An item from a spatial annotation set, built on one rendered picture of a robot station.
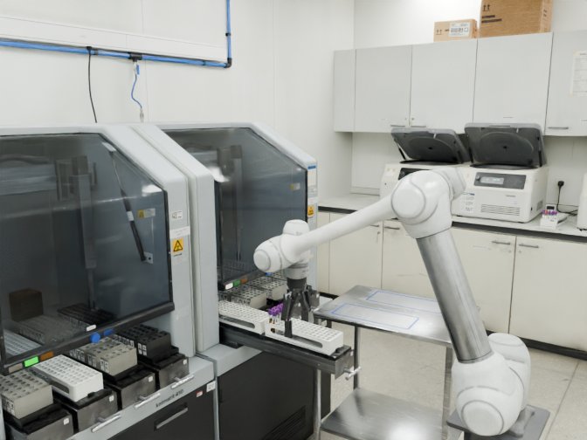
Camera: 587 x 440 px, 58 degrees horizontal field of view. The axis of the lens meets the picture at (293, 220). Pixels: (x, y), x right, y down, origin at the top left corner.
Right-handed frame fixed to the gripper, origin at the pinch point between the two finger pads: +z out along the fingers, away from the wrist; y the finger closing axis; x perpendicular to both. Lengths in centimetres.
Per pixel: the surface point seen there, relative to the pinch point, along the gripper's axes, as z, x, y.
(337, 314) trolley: 4.3, -0.8, 29.0
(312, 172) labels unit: -51, 33, 60
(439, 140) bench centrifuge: -57, 42, 253
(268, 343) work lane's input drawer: 6.5, 8.4, -6.7
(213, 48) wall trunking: -120, 139, 104
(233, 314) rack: -0.1, 27.8, -4.8
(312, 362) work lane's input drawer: 8.5, -11.7, -6.8
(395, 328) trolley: 4.2, -27.2, 29.3
